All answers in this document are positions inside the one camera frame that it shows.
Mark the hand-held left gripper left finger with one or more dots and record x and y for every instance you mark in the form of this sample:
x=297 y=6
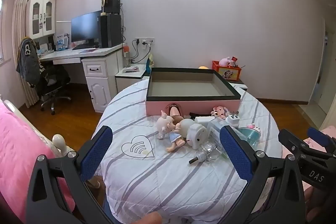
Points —
x=97 y=150

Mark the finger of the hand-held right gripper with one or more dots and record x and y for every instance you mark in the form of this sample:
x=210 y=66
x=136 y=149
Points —
x=315 y=132
x=288 y=140

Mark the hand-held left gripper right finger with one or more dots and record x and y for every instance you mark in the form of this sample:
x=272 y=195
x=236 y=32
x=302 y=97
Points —
x=236 y=153

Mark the teal clear plastic dish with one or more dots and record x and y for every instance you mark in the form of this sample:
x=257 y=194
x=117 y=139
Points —
x=249 y=136

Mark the clear glass bottle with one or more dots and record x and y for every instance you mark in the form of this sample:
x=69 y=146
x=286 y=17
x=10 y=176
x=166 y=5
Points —
x=207 y=151

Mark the blue packaged box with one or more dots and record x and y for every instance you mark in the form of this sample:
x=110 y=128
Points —
x=215 y=132

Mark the white plug charger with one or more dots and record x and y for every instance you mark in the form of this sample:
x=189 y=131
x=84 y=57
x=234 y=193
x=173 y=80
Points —
x=233 y=120

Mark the white round night light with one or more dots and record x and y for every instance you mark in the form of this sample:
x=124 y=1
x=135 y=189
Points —
x=197 y=134

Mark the small pink doll figure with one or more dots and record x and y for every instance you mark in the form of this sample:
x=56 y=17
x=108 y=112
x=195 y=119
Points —
x=220 y=111

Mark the pig doll blue dress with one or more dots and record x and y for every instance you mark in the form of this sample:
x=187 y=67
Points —
x=164 y=127

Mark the rose gold cup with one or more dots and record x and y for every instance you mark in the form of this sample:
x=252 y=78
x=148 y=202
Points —
x=174 y=108

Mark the white nightstand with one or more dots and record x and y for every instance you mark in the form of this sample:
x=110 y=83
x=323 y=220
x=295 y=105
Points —
x=126 y=82

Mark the pink blanket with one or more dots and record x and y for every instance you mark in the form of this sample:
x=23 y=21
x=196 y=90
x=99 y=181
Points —
x=18 y=150

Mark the red toy box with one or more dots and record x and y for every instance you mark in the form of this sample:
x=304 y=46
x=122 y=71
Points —
x=228 y=73

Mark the black office chair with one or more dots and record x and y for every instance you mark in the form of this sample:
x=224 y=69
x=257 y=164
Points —
x=52 y=82

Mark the orange octopus plush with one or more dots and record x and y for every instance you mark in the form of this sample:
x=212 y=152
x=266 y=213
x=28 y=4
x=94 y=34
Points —
x=204 y=67

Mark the pink plush toy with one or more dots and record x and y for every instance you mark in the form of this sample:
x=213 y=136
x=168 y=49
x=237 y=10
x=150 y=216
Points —
x=224 y=61

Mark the white desk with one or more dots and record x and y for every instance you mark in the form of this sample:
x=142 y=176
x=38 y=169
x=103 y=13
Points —
x=99 y=52

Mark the red cap water bottle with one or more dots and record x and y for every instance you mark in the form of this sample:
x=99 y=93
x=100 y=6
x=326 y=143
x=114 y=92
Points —
x=126 y=56

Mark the pink paper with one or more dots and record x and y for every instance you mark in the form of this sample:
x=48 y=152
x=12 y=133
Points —
x=88 y=49

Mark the blue yellow snack bag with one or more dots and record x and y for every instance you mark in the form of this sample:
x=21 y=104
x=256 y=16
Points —
x=150 y=64

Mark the black keyboard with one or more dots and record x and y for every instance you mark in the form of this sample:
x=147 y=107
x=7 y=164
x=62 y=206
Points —
x=81 y=47

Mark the grey jacket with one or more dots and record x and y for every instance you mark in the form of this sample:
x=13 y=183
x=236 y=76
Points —
x=29 y=61

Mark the blue white box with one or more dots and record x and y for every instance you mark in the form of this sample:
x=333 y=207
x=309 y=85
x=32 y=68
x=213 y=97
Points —
x=61 y=41

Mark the black computer tower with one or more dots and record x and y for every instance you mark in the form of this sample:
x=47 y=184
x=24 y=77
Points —
x=111 y=29

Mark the black computer monitor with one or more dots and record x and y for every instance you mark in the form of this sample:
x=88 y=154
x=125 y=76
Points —
x=86 y=27

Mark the white hutch cabinet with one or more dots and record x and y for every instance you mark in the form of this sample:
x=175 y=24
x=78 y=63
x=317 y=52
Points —
x=39 y=16

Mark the black speaker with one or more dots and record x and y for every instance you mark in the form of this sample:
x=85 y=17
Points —
x=113 y=5

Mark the white bed frame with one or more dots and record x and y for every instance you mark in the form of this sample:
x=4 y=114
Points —
x=58 y=140

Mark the wall outlet strip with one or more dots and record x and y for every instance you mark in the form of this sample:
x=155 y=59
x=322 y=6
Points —
x=144 y=42

